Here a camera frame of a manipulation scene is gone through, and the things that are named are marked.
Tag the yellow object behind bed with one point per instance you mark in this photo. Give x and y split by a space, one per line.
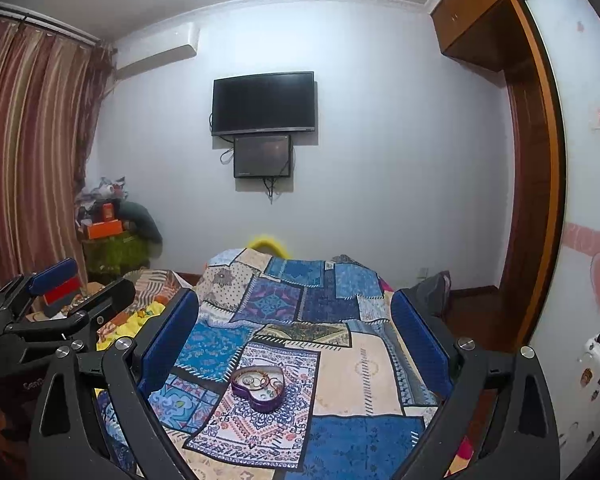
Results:
270 246

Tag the patterned orange blanket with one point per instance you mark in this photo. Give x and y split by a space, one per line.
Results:
150 286

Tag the wooden wardrobe frame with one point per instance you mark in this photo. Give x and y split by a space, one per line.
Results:
499 36

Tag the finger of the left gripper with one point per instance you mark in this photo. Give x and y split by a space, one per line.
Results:
52 277
99 309

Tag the blue patchwork bedspread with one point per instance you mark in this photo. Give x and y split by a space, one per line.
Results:
355 404

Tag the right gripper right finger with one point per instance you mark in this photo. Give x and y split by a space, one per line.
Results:
504 395

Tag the white sliding wardrobe door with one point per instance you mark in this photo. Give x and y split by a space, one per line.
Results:
563 339

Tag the red box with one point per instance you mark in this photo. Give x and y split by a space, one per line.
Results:
63 294

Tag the yellow cloth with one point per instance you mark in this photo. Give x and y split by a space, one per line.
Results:
131 326

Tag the striped brown curtain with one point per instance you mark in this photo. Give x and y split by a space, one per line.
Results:
51 88

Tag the black wall television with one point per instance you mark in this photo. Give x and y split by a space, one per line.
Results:
263 103

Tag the green cloth covered stand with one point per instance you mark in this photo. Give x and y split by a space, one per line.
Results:
115 255

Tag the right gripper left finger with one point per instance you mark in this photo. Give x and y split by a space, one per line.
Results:
67 434

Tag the dark green plush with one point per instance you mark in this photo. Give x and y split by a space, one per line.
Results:
141 221

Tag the orange box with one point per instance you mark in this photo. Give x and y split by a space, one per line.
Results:
104 229

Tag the small black wall monitor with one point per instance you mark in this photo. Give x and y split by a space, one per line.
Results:
260 157

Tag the dark bag on floor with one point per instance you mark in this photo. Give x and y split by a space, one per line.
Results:
433 293

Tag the white air conditioner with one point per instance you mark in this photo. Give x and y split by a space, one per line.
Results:
156 50

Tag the purple heart-shaped tin box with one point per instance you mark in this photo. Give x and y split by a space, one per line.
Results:
262 386

